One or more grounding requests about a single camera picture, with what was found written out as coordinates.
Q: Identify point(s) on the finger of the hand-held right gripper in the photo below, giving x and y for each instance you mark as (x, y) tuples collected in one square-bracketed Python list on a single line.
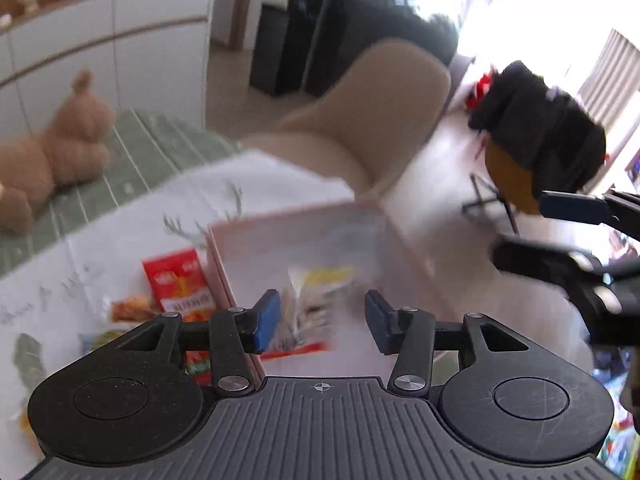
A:
[(540, 259), (570, 207)]

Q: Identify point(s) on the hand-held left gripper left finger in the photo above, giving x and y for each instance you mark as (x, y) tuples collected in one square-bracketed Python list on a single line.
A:
[(267, 321)]

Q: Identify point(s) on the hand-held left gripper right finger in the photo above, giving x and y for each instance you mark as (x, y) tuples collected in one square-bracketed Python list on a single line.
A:
[(376, 321)]

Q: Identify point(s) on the clear snack packet yellow label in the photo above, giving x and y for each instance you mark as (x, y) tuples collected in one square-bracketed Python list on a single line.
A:
[(312, 305)]

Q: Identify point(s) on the pink cardboard box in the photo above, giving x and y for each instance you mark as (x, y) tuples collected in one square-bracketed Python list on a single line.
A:
[(320, 245)]

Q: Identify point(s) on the orange chair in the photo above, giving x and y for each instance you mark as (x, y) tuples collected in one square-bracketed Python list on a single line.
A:
[(512, 180)]

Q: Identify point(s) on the red green snack packet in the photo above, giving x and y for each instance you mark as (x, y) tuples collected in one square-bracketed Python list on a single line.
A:
[(197, 366)]

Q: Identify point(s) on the chair with black jacket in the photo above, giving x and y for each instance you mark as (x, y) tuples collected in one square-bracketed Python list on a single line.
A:
[(545, 120)]

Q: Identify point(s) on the striped curtain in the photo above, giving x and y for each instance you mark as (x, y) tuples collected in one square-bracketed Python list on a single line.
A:
[(607, 77)]

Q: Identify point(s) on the long bread stick packet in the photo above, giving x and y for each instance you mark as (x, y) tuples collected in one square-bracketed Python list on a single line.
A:
[(131, 309)]

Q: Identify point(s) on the white printed cloth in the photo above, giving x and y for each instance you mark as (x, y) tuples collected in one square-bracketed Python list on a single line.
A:
[(125, 230)]

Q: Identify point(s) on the beige chair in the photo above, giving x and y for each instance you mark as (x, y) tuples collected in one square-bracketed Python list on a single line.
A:
[(370, 110)]

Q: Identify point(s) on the brown teddy bear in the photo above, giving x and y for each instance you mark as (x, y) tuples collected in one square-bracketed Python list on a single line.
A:
[(60, 150)]

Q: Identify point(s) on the tall black cabinet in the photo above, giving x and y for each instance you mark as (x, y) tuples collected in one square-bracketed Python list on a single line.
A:
[(307, 35)]

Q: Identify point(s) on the white cabinet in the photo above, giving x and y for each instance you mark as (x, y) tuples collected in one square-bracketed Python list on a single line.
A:
[(125, 45)]

